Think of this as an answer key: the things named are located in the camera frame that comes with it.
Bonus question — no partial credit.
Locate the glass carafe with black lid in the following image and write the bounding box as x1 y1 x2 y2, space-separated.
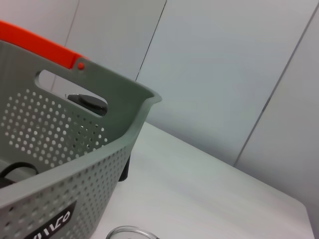
65 93 132 182

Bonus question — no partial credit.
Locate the glass teacup with black base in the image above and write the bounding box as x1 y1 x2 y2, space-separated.
106 225 160 239

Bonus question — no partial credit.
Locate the grey perforated storage basket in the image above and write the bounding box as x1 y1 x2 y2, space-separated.
0 39 164 239

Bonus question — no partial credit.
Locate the orange basket handle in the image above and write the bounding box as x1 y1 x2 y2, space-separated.
0 20 90 73

